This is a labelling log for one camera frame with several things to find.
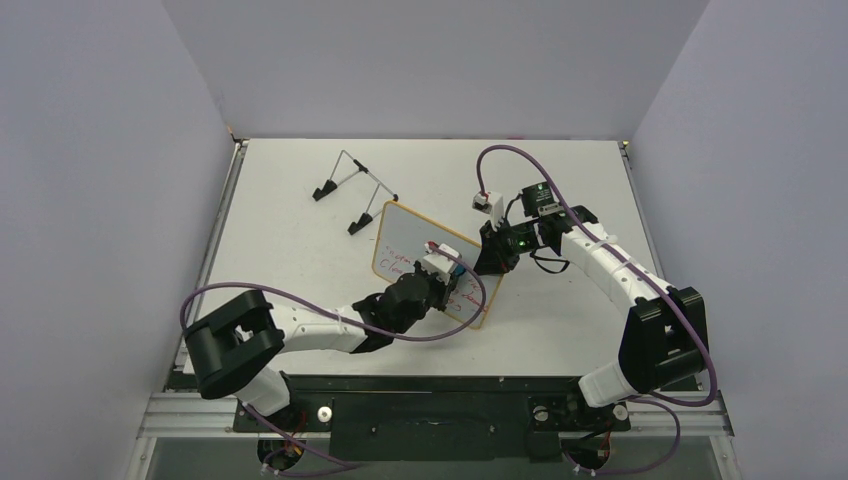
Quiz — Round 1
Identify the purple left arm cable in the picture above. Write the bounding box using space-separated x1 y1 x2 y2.
178 248 488 475

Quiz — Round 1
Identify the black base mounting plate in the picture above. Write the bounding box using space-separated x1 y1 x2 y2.
271 375 631 462

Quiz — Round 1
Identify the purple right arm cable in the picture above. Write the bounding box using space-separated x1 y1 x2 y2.
476 144 719 409

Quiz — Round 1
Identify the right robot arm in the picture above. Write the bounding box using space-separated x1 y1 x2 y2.
472 182 708 427

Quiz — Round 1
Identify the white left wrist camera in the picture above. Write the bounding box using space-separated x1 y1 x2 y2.
420 241 461 283

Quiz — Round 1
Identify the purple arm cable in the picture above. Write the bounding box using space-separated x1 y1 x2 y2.
178 248 488 475
476 144 719 409

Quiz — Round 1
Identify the aluminium extrusion rail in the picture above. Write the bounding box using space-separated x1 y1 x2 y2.
138 393 734 438

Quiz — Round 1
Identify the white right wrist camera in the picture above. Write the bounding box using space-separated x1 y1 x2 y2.
472 191 505 231

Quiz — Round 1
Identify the black wire easel stand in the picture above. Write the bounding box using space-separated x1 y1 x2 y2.
312 149 399 236

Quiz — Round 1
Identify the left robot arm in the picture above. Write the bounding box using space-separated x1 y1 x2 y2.
184 260 466 430

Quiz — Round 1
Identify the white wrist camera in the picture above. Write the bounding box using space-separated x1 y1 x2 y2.
472 191 505 231
420 241 461 283

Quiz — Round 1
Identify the yellow framed whiteboard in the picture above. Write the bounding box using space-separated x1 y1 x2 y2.
371 201 502 330

